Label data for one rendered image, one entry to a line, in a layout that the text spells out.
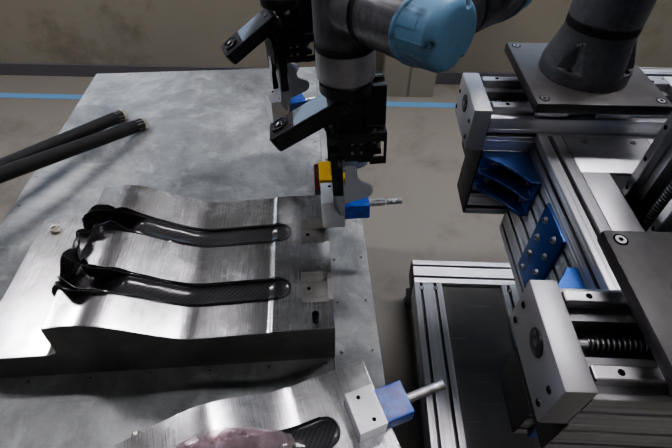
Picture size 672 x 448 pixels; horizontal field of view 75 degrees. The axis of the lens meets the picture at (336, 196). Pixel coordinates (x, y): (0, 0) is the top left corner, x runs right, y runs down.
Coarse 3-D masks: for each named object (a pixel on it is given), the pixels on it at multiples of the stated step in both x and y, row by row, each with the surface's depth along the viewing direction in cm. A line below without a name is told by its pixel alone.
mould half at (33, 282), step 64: (128, 192) 72; (128, 256) 64; (192, 256) 69; (256, 256) 69; (320, 256) 69; (0, 320) 64; (64, 320) 56; (128, 320) 58; (192, 320) 62; (256, 320) 61; (320, 320) 61
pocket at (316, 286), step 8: (304, 272) 67; (312, 272) 67; (320, 272) 67; (328, 272) 67; (304, 280) 68; (312, 280) 68; (320, 280) 68; (328, 280) 67; (304, 288) 68; (312, 288) 68; (320, 288) 68; (328, 288) 66; (304, 296) 67; (312, 296) 67; (320, 296) 67; (328, 296) 65
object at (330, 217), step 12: (324, 192) 69; (324, 204) 68; (348, 204) 69; (360, 204) 69; (372, 204) 71; (384, 204) 71; (324, 216) 69; (336, 216) 69; (348, 216) 70; (360, 216) 70
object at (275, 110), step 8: (272, 96) 89; (296, 96) 91; (312, 96) 93; (272, 104) 87; (280, 104) 88; (296, 104) 90; (272, 112) 88; (280, 112) 89; (288, 112) 90; (272, 120) 90
